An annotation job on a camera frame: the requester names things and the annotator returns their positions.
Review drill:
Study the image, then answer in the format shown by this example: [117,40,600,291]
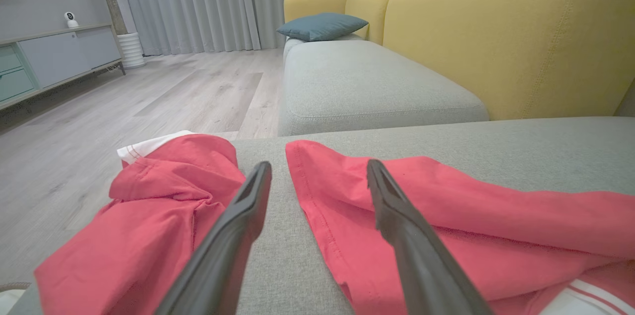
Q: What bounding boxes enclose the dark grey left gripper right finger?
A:
[367,159,492,315]

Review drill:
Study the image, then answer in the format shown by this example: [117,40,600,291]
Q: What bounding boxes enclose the blue throw pillow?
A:
[276,12,369,42]

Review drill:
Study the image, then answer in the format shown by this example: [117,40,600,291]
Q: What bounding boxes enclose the red Bulls basketball jersey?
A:
[285,140,635,315]

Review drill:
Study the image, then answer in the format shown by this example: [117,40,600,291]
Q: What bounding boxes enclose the white rug with brown edge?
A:
[0,282,31,315]

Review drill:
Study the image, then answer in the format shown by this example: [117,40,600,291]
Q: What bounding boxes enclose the yellow sofa armrest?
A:
[284,0,356,23]

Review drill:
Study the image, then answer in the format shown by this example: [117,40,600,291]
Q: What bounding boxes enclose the large yellow sofa back cushion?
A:
[382,0,635,121]

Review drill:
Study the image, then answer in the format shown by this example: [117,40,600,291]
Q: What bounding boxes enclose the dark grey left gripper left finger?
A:
[154,161,273,315]

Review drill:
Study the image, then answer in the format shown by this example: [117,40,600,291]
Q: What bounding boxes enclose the grey TV cabinet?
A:
[0,22,126,110]

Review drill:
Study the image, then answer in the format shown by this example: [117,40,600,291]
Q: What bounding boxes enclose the white ribbed cylinder appliance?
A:
[117,32,147,69]

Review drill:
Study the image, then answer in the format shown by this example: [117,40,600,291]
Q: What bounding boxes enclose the small yellow sofa back cushion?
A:
[345,0,398,46]

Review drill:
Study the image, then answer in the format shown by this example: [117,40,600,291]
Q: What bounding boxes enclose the red shorts with white trim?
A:
[34,130,247,315]

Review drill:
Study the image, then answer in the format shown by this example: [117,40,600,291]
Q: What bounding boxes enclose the grey pleated curtain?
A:
[115,0,358,56]

